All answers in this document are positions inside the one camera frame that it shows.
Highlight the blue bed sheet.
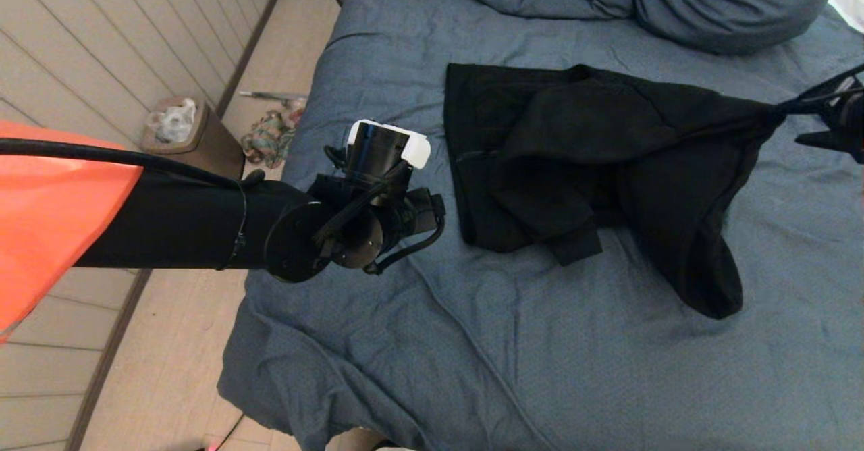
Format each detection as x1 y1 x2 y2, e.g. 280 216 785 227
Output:
217 0 864 451

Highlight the clear plastic bin bag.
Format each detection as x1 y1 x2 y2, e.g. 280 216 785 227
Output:
147 99 198 145

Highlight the colourful rag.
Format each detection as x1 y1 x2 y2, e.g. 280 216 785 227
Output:
241 110 298 170

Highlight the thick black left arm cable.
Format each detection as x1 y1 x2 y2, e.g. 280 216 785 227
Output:
0 137 264 188

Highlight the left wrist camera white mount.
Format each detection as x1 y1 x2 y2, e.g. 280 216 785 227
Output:
346 119 431 183

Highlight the thin black left camera cable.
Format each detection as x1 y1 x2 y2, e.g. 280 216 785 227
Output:
364 215 446 276

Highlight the blue pillow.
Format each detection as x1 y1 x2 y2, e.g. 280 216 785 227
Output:
631 0 844 57

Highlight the black garment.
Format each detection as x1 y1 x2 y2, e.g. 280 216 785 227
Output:
443 63 787 320

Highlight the brown trash bin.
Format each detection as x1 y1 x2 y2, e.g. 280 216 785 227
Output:
140 97 245 183

